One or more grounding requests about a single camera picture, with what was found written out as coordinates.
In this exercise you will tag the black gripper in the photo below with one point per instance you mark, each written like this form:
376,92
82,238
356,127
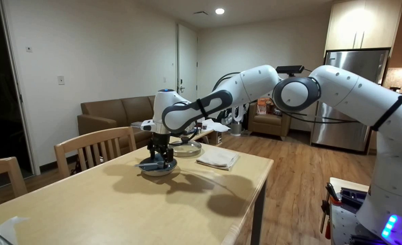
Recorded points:
161,145

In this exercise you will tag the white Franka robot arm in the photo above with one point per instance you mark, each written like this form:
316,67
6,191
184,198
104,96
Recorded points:
345,91

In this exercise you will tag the blue round pan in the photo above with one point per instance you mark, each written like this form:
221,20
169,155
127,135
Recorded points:
157,171

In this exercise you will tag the white room door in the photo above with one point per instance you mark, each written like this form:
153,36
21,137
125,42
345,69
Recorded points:
187,63

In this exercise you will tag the stainless steel refrigerator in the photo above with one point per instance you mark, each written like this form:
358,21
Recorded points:
345,131

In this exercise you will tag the round ceiling light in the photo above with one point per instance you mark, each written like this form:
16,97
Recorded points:
219,12

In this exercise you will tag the orange box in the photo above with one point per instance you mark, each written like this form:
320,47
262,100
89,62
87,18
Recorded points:
262,107

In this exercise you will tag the brown leather sofa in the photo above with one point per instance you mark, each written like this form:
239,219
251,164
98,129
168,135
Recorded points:
113,111

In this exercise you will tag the white papers pile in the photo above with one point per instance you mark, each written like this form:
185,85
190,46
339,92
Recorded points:
215,126

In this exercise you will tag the white light switch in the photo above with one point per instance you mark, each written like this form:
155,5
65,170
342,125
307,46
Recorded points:
60,81

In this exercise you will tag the wooden slat-back chair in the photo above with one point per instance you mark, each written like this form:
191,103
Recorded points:
93,144
3,171

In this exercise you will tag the low wooden coffee table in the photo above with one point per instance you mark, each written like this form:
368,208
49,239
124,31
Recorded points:
214,135

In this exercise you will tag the white wall thermostat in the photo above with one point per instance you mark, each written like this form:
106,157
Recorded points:
29,50

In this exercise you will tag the white folded cloth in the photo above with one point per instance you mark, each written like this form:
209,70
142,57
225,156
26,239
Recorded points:
218,159

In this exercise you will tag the black bags pile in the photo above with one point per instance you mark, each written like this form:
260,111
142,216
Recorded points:
225,118

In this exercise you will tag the light wooden board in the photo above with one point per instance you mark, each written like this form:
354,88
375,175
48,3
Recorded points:
348,186

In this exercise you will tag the orange and black clamp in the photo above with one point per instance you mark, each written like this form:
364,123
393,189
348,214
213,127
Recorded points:
326,219

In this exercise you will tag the glass lid with black knob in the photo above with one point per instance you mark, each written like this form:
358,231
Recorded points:
188,149

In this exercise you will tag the brown armchair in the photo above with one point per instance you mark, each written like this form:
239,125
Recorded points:
269,123

